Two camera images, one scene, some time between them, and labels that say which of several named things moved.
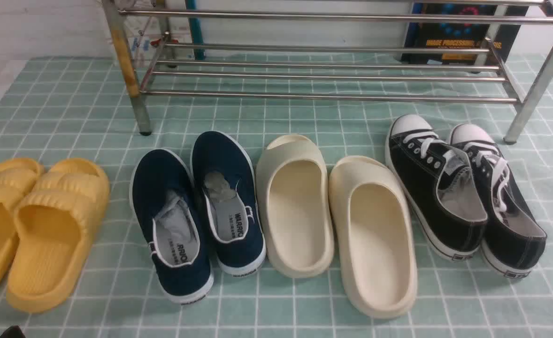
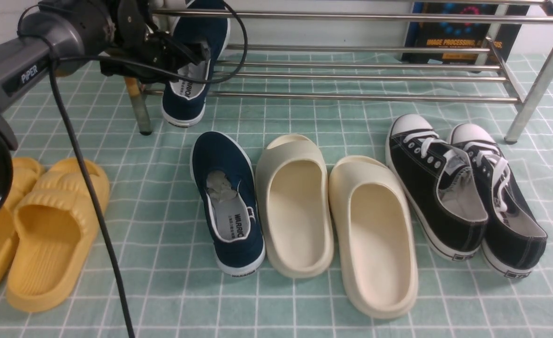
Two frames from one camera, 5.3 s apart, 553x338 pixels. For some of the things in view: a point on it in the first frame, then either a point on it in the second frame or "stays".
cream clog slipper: (295, 206) stays
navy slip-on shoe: (226, 182) stays
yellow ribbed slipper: (55, 222) stays
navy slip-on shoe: (166, 207) → (184, 99)
